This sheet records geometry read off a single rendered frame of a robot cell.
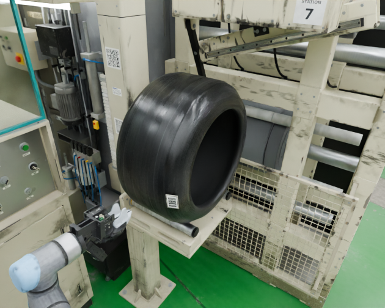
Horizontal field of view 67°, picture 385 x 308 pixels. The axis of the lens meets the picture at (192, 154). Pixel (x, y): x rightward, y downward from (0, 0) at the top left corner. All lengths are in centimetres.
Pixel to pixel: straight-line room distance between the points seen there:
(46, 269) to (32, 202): 71
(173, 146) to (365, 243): 214
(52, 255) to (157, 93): 57
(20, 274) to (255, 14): 101
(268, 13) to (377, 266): 205
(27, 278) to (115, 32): 81
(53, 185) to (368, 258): 223
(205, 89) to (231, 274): 153
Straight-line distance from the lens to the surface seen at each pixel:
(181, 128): 91
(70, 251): 84
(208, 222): 140
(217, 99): 100
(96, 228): 89
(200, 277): 220
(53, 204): 150
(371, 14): 117
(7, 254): 150
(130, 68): 117
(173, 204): 98
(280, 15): 109
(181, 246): 126
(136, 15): 118
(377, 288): 251
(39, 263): 81
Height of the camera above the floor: 178
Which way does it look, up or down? 31 degrees down
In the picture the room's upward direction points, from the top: 1 degrees clockwise
